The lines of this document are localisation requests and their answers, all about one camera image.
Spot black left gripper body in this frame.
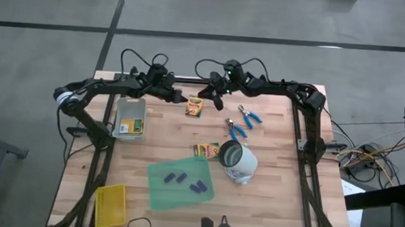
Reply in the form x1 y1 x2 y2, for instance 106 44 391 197
142 74 177 100

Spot black camera cable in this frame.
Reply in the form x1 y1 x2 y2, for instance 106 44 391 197
118 48 171 79
193 53 272 84

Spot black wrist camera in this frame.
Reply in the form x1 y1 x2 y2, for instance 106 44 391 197
222 59 246 82
146 62 170 84

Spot yellow Crayola crayon box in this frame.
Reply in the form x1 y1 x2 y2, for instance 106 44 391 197
185 95 205 119
191 139 220 161
119 117 145 136

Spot white metal mug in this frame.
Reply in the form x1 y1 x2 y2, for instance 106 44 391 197
215 138 260 187

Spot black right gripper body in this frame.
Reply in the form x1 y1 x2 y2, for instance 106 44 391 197
207 74 244 97

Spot green translucent plastic tray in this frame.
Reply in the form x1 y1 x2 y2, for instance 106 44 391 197
143 151 219 216

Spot blue-handled pliers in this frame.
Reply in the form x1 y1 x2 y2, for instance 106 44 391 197
222 116 250 143
236 104 265 131

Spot black desk beam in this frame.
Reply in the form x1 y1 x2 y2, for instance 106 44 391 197
343 179 405 215

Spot black aluminium rig frame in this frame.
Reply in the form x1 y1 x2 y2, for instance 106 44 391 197
46 67 365 227

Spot white paper sheet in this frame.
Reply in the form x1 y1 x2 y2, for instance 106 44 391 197
337 178 367 227

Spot white plastic bin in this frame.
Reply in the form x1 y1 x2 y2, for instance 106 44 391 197
111 95 149 142

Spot yellow perforated plastic basket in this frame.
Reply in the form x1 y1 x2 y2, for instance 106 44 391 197
93 181 130 227

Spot tangled floor cables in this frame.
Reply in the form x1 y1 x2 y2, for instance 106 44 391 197
326 117 405 188

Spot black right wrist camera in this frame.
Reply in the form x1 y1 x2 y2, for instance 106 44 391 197
222 59 246 82

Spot yellow floor cable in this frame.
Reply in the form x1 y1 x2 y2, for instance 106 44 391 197
335 138 405 188

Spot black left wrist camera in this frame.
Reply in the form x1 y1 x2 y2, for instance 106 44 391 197
146 62 170 84

